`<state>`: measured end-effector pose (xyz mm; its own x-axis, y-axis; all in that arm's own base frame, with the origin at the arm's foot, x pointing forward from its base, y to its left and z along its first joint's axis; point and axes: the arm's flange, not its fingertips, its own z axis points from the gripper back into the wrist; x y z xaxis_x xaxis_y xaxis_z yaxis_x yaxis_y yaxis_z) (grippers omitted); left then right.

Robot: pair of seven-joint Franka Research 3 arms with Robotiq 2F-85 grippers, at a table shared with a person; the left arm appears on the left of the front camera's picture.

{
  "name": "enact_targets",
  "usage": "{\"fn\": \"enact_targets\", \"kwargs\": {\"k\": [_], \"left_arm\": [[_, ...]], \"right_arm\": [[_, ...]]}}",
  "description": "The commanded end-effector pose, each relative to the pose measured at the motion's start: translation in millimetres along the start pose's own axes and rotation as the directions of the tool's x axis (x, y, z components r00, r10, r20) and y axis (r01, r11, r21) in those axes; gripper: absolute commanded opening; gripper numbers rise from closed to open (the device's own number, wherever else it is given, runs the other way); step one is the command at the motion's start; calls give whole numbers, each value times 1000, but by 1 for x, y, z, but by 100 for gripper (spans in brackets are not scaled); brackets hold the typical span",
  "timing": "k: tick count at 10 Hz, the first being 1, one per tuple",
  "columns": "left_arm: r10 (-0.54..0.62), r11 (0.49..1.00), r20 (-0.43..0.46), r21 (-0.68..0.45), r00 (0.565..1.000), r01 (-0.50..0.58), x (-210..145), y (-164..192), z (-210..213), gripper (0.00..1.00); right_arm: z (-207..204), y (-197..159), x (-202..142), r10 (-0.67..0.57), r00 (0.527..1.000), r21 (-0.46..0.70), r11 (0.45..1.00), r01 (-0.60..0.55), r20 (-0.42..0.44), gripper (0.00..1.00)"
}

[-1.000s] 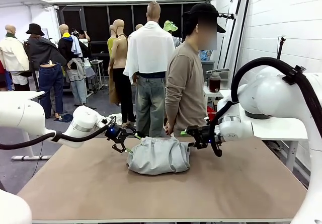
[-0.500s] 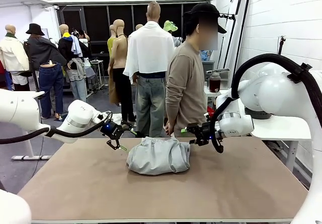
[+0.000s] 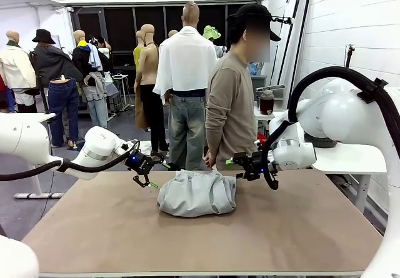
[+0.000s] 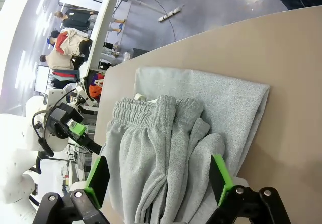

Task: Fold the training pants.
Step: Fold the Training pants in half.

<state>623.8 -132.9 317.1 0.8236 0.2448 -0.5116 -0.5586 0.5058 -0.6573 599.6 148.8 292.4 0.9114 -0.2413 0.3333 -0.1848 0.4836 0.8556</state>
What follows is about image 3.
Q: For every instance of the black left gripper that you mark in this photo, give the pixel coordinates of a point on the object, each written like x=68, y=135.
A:
x=139, y=163

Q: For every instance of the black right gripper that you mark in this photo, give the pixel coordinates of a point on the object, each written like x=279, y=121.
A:
x=259, y=165

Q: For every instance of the grey training pants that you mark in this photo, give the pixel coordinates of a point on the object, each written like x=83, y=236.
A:
x=197, y=196

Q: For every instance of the person's right forearm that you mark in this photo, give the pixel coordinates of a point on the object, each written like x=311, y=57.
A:
x=217, y=137

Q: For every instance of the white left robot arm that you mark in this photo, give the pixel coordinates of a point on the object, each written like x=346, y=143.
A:
x=100, y=146

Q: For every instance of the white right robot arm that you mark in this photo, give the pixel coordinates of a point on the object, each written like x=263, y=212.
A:
x=343, y=112

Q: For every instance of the person's right hand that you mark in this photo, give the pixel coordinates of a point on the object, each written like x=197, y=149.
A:
x=210, y=160

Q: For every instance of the white cloth on floor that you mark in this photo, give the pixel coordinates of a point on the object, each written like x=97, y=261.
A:
x=145, y=146

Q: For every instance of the red fire extinguisher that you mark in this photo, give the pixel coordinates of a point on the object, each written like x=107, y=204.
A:
x=262, y=139

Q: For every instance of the person in beige sweater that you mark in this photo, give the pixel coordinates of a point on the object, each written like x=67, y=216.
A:
x=231, y=103

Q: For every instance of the glass jar dark liquid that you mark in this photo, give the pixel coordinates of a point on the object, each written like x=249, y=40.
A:
x=267, y=104

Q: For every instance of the grey plastic tray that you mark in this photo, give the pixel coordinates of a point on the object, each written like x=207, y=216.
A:
x=276, y=88

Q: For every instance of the mannequin grey sweater light jeans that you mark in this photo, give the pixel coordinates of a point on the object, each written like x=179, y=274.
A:
x=95, y=97

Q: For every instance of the mannequin in blue floral shirt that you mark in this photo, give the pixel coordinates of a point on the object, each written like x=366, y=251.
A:
x=254, y=68

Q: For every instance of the bare-torso mannequin black trousers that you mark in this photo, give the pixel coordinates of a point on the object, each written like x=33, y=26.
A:
x=150, y=65

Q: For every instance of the headless mannequin in blue jeans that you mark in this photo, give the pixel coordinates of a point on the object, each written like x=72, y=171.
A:
x=62, y=103

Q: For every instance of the mannequin in yellow-green top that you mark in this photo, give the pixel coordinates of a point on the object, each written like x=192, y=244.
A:
x=137, y=56

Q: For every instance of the mannequin with white cloth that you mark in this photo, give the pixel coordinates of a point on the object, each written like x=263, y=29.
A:
x=184, y=56

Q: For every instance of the mannequin black jacket yellow collar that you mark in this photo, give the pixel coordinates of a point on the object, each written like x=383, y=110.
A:
x=82, y=56

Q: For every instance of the black-haired background person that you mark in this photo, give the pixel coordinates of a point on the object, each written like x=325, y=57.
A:
x=103, y=43

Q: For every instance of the bare beige mannequin head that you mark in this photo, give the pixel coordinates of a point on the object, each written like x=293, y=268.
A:
x=172, y=33

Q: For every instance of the light green hat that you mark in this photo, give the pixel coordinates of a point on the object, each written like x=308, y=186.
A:
x=211, y=32

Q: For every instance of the black cap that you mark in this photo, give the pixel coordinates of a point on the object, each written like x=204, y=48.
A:
x=250, y=11

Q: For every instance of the small black tripod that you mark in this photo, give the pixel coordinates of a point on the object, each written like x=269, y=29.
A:
x=350, y=53

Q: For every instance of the red and blue garment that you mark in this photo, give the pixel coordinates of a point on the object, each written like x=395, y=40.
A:
x=3, y=87

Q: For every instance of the mannequin in cream jacket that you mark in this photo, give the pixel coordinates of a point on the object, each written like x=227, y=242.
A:
x=15, y=65

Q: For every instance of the black frame white panel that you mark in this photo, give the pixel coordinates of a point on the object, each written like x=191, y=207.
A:
x=301, y=40
x=289, y=56

